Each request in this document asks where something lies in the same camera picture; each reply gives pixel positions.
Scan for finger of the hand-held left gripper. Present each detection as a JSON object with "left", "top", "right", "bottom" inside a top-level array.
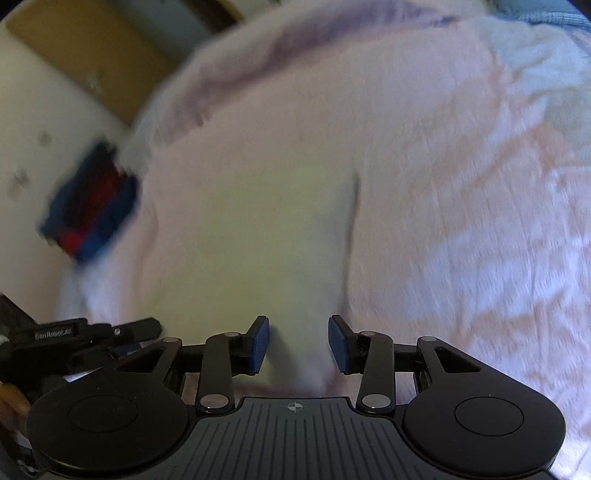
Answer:
[
  {"left": 108, "top": 342, "right": 145, "bottom": 359},
  {"left": 113, "top": 318, "right": 162, "bottom": 341}
]

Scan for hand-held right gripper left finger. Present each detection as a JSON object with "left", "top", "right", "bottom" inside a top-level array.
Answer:
[{"left": 115, "top": 316, "right": 270, "bottom": 414}]

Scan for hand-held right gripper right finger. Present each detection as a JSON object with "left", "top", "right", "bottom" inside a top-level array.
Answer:
[{"left": 329, "top": 315, "right": 483, "bottom": 414}]

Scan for white shirt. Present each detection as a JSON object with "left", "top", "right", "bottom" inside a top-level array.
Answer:
[{"left": 152, "top": 161, "right": 363, "bottom": 398}]

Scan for blue folded clothes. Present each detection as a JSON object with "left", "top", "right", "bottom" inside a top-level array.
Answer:
[{"left": 39, "top": 141, "right": 140, "bottom": 265}]

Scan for red folded clothes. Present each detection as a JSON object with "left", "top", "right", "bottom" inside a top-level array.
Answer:
[{"left": 59, "top": 170, "right": 126, "bottom": 256}]

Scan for person's left hand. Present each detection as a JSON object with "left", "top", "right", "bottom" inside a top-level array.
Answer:
[{"left": 0, "top": 383, "right": 31, "bottom": 416}]

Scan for pink fleece blanket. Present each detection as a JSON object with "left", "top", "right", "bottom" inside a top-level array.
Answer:
[{"left": 60, "top": 14, "right": 591, "bottom": 478}]

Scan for brown cardboard box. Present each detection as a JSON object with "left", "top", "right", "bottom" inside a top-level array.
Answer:
[{"left": 4, "top": 0, "right": 245, "bottom": 126}]

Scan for grey pillow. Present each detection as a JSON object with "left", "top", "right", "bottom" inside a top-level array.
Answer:
[{"left": 499, "top": 0, "right": 588, "bottom": 27}]

